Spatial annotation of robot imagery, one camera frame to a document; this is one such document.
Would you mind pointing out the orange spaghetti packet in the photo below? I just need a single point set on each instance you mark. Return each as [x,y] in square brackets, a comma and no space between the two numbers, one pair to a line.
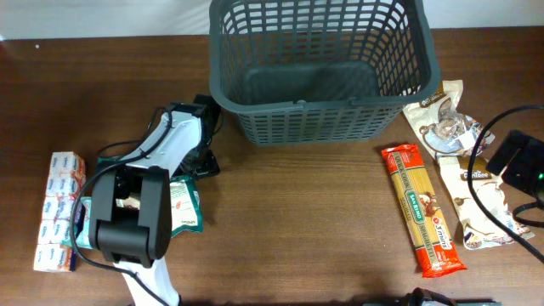
[430,235]

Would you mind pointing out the green snack bag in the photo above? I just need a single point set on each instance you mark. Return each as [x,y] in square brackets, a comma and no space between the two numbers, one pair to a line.
[186,211]

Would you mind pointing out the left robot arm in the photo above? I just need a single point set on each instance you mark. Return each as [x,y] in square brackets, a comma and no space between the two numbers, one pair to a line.
[131,221]

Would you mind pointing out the beige nut bag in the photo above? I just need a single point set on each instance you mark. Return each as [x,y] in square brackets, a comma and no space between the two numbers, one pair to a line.
[436,122]

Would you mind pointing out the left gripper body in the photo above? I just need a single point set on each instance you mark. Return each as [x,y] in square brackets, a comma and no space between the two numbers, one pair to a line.
[206,161]

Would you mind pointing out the teal wet wipes pack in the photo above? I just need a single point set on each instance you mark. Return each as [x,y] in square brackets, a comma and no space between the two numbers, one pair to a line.
[82,221]

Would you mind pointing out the grey plastic basket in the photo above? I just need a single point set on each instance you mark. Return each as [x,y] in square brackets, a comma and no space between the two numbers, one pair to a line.
[319,70]

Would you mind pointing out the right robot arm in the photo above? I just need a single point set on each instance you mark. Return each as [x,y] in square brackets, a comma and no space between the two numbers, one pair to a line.
[519,162]

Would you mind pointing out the white tissue pack row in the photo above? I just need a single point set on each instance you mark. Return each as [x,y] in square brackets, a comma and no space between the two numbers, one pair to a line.
[65,179]

